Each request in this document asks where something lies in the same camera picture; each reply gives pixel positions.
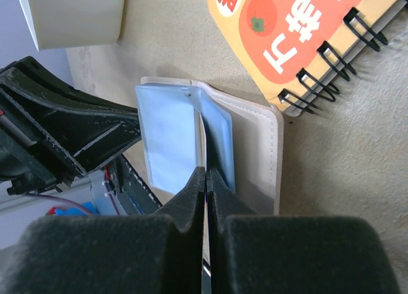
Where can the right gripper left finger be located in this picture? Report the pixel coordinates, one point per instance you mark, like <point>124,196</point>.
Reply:
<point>70,254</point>

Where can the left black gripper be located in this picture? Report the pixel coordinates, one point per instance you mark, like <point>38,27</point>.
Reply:
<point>52,132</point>

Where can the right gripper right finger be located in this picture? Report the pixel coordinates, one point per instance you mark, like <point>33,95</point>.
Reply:
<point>255,253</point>

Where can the white oblong plastic tray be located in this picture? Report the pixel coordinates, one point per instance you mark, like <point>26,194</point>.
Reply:
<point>72,23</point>

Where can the orange spiral notebook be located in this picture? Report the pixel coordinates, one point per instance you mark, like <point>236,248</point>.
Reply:
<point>293,49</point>

